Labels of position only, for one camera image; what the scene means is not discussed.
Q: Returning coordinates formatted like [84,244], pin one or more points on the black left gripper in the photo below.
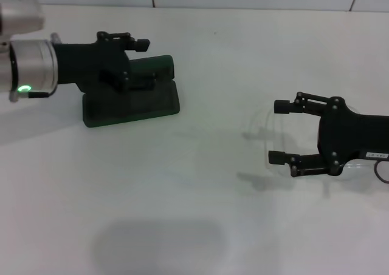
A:
[79,62]

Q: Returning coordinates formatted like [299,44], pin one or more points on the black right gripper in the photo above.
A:
[343,135]

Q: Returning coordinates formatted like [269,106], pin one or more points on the green glasses case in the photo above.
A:
[136,111]

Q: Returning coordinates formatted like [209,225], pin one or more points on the clear white glasses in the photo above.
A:
[360,169]

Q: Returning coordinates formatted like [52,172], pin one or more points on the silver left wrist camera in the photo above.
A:
[21,11]

